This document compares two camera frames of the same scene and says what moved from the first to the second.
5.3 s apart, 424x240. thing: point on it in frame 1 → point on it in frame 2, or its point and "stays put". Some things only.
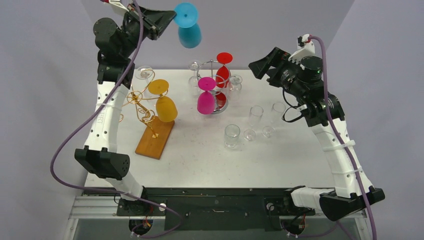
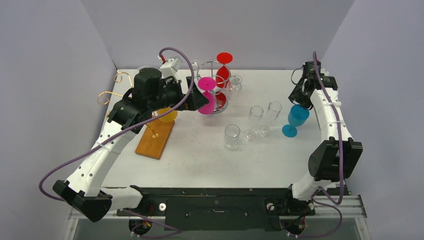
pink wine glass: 205,100 stays put
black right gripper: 274,66 → 298,93
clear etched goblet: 232,132 stays put
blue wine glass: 189,32 → 297,116
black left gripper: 155,22 → 194,100
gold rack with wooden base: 157,132 stays put
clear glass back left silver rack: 194,65 stays put
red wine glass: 223,78 stays put
